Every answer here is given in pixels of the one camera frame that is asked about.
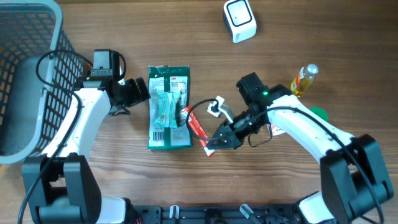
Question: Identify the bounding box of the green 3M gloves package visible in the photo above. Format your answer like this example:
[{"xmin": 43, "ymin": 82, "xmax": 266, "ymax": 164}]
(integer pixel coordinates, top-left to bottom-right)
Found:
[{"xmin": 147, "ymin": 65, "xmax": 192, "ymax": 151}]

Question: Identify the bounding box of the red snack stick wrapper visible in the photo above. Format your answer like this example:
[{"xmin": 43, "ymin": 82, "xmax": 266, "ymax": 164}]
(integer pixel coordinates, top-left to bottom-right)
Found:
[{"xmin": 180, "ymin": 106, "xmax": 215, "ymax": 158}]

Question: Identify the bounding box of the left black camera cable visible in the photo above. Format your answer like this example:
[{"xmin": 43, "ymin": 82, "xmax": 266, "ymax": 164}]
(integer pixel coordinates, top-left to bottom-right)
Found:
[{"xmin": 17, "ymin": 49, "xmax": 94, "ymax": 224}]

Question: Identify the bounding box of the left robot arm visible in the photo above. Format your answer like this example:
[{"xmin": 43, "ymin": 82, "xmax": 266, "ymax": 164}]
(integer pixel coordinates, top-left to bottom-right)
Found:
[{"xmin": 17, "ymin": 49, "xmax": 150, "ymax": 223}]

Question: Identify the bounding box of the green lid white jar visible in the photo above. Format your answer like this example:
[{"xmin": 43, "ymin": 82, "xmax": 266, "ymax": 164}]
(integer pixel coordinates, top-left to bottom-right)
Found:
[{"xmin": 310, "ymin": 107, "xmax": 329, "ymax": 122}]

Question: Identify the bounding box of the red tissue pack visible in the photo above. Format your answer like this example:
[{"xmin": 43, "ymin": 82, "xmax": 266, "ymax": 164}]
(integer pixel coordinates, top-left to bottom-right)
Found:
[{"xmin": 267, "ymin": 124, "xmax": 285, "ymax": 136}]

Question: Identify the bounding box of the white barcode scanner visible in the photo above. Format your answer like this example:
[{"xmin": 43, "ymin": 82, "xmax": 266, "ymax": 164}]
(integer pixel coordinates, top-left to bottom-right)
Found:
[{"xmin": 223, "ymin": 0, "xmax": 257, "ymax": 44}]

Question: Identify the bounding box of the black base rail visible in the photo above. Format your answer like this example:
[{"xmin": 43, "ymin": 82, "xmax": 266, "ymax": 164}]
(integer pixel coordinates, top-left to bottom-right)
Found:
[{"xmin": 126, "ymin": 204, "xmax": 302, "ymax": 224}]

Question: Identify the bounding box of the right black camera cable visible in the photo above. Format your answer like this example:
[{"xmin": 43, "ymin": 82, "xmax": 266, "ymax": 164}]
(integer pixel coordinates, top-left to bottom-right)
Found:
[{"xmin": 185, "ymin": 98, "xmax": 385, "ymax": 224}]

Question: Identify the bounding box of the black camera cable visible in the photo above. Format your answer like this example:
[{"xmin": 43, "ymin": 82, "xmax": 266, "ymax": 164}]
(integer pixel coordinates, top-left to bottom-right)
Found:
[
  {"xmin": 17, "ymin": 49, "xmax": 94, "ymax": 224},
  {"xmin": 185, "ymin": 98, "xmax": 385, "ymax": 224}
]

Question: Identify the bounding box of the grey plastic mesh basket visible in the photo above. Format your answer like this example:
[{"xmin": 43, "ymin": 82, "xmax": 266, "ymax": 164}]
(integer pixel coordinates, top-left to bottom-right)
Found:
[{"xmin": 1, "ymin": 1, "xmax": 83, "ymax": 164}]

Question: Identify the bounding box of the yellow Vim dish soap bottle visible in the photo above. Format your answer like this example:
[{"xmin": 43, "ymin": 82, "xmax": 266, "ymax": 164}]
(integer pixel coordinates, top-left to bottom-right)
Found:
[{"xmin": 290, "ymin": 63, "xmax": 318, "ymax": 98}]

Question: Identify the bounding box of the mint green sachet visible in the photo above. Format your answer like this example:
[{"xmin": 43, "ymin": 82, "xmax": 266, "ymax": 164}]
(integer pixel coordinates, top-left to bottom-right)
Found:
[{"xmin": 154, "ymin": 90, "xmax": 181, "ymax": 129}]

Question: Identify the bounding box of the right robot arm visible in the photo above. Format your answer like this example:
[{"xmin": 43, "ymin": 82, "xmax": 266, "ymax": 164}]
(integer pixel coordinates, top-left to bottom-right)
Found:
[{"xmin": 208, "ymin": 73, "xmax": 394, "ymax": 223}]

